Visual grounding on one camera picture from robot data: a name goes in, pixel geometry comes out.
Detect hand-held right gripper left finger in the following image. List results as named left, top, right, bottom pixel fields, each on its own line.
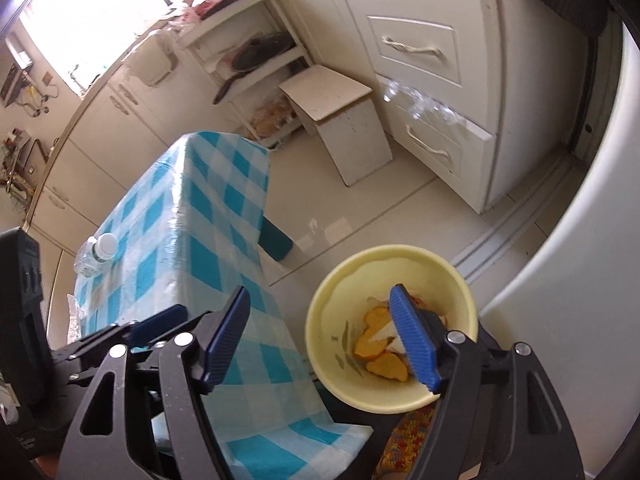
left=57, top=286, right=251, bottom=480

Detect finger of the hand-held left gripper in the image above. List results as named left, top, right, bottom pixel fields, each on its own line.
left=50, top=352, right=166, bottom=401
left=50, top=304, right=190, bottom=361

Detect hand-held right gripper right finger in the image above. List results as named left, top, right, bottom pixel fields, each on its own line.
left=390, top=284, right=586, bottom=480

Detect clear plastic bag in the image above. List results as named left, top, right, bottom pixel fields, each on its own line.
left=382, top=77, right=468, bottom=123
left=65, top=294, right=83, bottom=348

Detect yellow bowl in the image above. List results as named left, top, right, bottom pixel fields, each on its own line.
left=305, top=244, right=480, bottom=415

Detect white tissue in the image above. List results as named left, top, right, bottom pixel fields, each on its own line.
left=375, top=322, right=408, bottom=356

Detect orange peel piece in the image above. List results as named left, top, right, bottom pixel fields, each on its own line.
left=352, top=332, right=396, bottom=361
left=361, top=306, right=396, bottom=331
left=365, top=352, right=413, bottom=382

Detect clear plastic bottle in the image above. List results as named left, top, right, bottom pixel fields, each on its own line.
left=74, top=232, right=120, bottom=278

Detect colourful knitted cushion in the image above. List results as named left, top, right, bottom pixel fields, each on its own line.
left=372, top=402, right=441, bottom=480

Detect dark teal block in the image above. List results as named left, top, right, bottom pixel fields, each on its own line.
left=259, top=217, right=295, bottom=262

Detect blue checked tablecloth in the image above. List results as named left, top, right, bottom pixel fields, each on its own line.
left=72, top=131, right=375, bottom=480

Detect metal dish rack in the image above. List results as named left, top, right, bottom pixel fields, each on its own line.
left=0, top=130, right=48, bottom=201

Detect white door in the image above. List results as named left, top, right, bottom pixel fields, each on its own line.
left=480, top=25, right=640, bottom=480

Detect cream base cabinets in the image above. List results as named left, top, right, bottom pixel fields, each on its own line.
left=25, top=25, right=186, bottom=261

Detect bag of bread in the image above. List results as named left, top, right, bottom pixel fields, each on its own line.
left=250, top=100, right=296, bottom=136

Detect white wooden stool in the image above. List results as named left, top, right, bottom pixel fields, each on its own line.
left=279, top=65, right=393, bottom=187

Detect clear plastic bag on drawer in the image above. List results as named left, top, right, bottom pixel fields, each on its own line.
left=382, top=77, right=468, bottom=123

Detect metal water heater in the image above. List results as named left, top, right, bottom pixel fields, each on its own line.
left=0, top=60, right=33, bottom=108

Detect white cutting board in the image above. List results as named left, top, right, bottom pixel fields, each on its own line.
left=132, top=42, right=177, bottom=86

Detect black frying pan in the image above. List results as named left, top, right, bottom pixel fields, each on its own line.
left=214, top=32, right=297, bottom=106

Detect white shelf rack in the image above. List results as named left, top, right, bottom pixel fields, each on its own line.
left=172, top=0, right=321, bottom=148

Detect white drawer cabinet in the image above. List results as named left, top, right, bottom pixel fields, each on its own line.
left=312, top=0, right=501, bottom=216

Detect kitchen window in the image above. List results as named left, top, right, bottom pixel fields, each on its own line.
left=15, top=0, right=201, bottom=96

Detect water heater hoses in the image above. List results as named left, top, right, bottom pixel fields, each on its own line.
left=22, top=85, right=61, bottom=118

